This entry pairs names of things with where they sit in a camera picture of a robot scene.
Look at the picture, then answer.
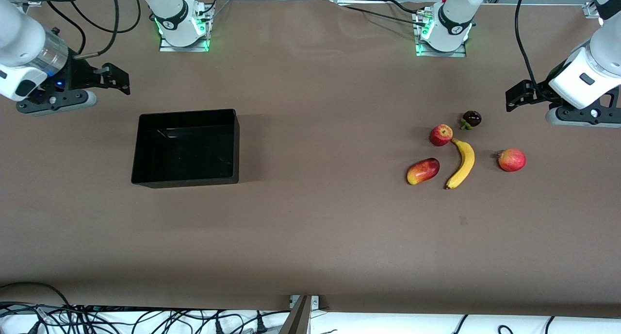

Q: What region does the yellow banana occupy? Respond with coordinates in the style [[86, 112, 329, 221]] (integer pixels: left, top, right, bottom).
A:
[[445, 138, 475, 190]]

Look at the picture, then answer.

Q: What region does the red yellow apple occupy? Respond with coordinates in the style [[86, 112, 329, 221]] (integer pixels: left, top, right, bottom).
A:
[[429, 124, 454, 147]]

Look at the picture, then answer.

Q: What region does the black plastic box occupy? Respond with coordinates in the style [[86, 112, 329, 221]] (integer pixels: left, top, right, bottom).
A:
[[131, 109, 240, 188]]

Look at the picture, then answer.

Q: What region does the dark purple mangosteen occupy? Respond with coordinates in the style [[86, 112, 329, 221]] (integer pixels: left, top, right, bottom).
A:
[[460, 110, 482, 131]]

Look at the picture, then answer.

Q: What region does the red apple right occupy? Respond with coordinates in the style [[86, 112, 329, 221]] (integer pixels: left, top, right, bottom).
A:
[[496, 148, 527, 172]]

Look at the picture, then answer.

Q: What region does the red yellow mango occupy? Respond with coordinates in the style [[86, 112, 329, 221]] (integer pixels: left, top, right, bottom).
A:
[[407, 158, 441, 185]]

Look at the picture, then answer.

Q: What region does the grey diagonal metal bar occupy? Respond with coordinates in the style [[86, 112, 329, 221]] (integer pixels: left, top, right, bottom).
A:
[[279, 295, 311, 334]]

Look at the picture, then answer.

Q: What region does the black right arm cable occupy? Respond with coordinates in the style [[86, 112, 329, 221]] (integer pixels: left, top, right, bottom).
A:
[[46, 0, 142, 34], [73, 0, 119, 59]]

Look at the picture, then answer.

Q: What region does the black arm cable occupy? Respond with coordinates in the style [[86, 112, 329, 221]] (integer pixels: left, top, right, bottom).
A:
[[46, 0, 142, 34], [514, 0, 551, 101], [73, 0, 119, 59]]

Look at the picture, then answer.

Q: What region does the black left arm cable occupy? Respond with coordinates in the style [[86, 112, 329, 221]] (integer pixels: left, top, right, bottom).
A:
[[514, 0, 551, 101]]

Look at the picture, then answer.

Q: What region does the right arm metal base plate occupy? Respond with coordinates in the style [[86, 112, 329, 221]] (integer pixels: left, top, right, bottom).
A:
[[159, 6, 210, 52]]

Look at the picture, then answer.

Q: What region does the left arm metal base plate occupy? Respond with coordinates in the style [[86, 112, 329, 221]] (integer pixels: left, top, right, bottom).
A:
[[415, 9, 467, 58]]

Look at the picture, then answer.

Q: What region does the black cable on table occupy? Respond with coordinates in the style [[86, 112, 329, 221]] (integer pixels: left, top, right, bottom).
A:
[[386, 0, 420, 17], [337, 4, 427, 27]]

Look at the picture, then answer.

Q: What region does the black looped floor cable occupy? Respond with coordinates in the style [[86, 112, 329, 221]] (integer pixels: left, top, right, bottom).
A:
[[0, 282, 74, 308]]

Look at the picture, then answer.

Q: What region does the small aluminium bracket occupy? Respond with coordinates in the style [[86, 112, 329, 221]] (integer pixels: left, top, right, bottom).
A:
[[290, 295, 320, 309]]

